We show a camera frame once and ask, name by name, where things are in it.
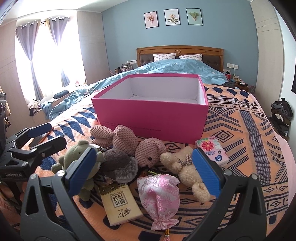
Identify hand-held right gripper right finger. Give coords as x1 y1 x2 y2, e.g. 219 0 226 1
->
190 148 271 241

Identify pink cardboard box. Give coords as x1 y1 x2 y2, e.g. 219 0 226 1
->
91 74 210 145

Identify green framed plant picture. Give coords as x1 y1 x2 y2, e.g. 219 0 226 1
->
186 8 203 25

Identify grey furry plush toy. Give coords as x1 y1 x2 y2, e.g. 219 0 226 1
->
99 148 139 183

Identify pink satin pouch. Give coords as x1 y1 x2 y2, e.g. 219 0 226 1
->
136 174 181 241

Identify floral tissue pack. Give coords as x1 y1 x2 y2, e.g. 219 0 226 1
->
195 137 230 168

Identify nightstand with bottles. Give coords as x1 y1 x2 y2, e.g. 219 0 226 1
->
111 65 137 75

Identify green plush toy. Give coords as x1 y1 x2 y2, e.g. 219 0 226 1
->
51 140 104 202

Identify blue floral duvet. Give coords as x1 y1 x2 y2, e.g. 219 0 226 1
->
50 58 228 120

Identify purple curtain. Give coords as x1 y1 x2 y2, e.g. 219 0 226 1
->
16 20 44 100
46 17 71 87

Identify wooden headboard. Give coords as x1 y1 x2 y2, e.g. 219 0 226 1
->
136 46 224 73

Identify cream teddy bear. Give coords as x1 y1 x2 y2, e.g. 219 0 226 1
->
160 146 212 202

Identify wooden nightstand with clutter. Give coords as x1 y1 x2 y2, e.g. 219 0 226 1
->
232 76 256 93

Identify beige tissue pack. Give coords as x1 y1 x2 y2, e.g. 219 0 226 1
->
98 183 144 226

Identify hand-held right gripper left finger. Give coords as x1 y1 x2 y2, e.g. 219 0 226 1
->
20 147 97 241

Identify white framed flower picture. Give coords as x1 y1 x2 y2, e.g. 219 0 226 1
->
164 9 180 26

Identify dark clothes pile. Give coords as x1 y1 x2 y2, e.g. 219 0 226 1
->
269 98 292 137

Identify pink knitted plush toy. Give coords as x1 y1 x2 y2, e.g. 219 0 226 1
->
90 125 166 168

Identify white patterned pillow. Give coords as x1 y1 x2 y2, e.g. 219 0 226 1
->
179 54 203 62
153 53 176 61

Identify orange patterned blanket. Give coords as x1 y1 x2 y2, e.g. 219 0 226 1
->
0 83 289 241

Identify dark folded cloth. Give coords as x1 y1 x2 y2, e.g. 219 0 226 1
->
54 90 70 99

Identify mixed clothes heap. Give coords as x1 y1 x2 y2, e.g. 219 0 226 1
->
28 100 52 116

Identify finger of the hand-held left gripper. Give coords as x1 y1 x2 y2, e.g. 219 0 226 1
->
6 123 54 149
9 136 67 167

